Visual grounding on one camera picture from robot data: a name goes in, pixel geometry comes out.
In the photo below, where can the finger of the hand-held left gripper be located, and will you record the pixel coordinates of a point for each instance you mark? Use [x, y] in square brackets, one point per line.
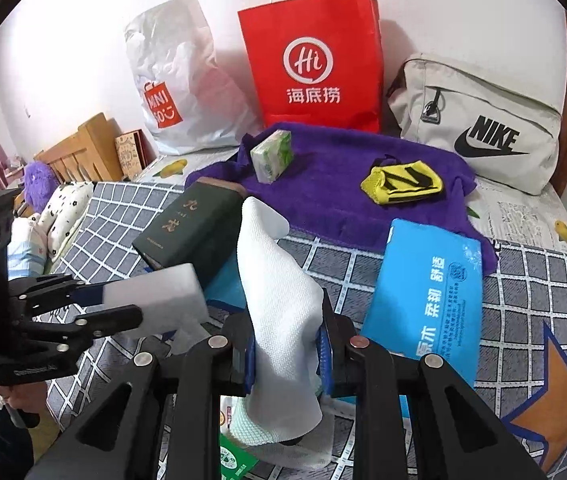
[63, 290]
[108, 320]

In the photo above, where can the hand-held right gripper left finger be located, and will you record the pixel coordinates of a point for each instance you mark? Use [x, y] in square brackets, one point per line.
[249, 365]

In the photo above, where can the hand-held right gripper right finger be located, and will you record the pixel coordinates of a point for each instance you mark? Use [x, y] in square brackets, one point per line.
[326, 360]

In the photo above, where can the white foam block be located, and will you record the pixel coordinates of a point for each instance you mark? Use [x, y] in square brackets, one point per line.
[163, 295]

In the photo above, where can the white textured cloth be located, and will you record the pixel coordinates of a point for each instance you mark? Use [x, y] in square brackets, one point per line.
[278, 310]

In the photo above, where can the green packet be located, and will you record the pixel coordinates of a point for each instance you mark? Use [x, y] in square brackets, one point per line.
[233, 455]

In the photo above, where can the blue tissue pack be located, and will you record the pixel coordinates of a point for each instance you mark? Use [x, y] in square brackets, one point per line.
[423, 300]

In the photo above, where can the beige shoulder bag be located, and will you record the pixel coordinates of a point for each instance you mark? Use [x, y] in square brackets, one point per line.
[483, 125]

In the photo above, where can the person's left hand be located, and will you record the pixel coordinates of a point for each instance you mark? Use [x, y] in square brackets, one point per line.
[18, 402]

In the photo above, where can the light blue patterned cloth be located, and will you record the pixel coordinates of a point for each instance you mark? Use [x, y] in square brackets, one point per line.
[25, 255]

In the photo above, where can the white polka dot pillow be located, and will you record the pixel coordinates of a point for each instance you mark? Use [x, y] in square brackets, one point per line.
[65, 215]

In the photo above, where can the purple plush toy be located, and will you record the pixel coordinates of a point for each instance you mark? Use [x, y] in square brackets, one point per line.
[38, 180]

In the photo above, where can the dark green box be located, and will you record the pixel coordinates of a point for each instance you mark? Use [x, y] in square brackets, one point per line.
[188, 235]

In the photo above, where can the wooden headboard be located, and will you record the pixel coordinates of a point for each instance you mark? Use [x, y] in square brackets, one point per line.
[88, 145]

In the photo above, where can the brown patterned box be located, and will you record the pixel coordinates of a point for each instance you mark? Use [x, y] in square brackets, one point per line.
[131, 155]

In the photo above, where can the purple towel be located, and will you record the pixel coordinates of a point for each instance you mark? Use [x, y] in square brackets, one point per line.
[333, 185]

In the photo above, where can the yellow and black sock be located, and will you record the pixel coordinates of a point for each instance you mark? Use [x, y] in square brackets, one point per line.
[403, 182]

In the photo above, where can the small green tissue pack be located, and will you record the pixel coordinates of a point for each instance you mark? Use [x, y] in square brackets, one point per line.
[272, 157]

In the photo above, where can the grey plaid blanket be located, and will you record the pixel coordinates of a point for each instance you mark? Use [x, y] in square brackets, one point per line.
[528, 300]

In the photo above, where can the white plastic bag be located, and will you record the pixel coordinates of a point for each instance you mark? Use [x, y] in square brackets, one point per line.
[183, 75]

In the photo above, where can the red paper bag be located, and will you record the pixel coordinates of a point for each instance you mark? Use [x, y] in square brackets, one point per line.
[313, 70]

